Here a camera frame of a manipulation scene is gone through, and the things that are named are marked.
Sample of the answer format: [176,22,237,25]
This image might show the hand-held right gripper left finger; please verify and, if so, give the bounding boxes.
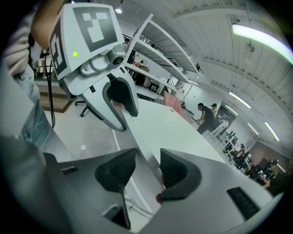
[43,148,138,230]

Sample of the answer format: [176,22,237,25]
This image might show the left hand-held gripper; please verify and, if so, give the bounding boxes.
[49,3,139,133]

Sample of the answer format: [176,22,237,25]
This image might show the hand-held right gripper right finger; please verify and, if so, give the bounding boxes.
[140,148,283,234]

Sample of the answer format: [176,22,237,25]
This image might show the person's left forearm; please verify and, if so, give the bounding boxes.
[30,0,66,50]

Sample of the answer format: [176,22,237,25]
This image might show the black office chair base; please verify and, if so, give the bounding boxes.
[74,100,92,118]

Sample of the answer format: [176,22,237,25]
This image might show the pink chair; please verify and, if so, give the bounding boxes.
[162,90,192,123]

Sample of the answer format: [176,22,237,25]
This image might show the cardboard box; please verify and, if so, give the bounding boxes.
[134,61,150,71]

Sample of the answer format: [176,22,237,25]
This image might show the wooden platform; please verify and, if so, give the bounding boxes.
[34,84,77,114]

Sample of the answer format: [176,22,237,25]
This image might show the white metal shelving rack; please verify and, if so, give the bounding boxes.
[123,13,200,98]

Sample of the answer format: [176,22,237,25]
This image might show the white table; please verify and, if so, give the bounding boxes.
[128,97,226,183]

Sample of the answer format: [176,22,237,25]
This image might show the long ceiling tube light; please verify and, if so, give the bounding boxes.
[229,91,252,109]
[232,22,293,66]
[264,122,281,143]

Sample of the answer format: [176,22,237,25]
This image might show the person's pale sleeve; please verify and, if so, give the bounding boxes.
[1,9,35,76]

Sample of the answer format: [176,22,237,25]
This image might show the black cable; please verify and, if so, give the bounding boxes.
[44,49,56,129]

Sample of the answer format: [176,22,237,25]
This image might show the white frame chair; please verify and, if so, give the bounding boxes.
[208,119,230,140]

